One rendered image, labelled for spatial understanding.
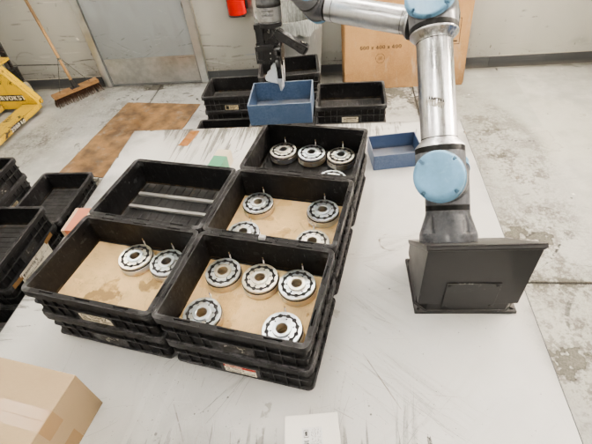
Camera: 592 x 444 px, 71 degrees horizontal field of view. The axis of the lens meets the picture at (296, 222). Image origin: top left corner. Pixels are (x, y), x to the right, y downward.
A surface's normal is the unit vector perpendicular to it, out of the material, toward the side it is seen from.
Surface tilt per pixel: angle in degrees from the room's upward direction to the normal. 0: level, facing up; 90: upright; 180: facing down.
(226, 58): 90
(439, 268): 90
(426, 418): 0
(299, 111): 91
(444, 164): 57
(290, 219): 0
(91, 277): 0
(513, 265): 90
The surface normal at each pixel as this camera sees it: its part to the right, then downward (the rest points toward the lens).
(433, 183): -0.42, 0.15
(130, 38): -0.08, 0.70
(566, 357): -0.09, -0.72
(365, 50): -0.08, 0.51
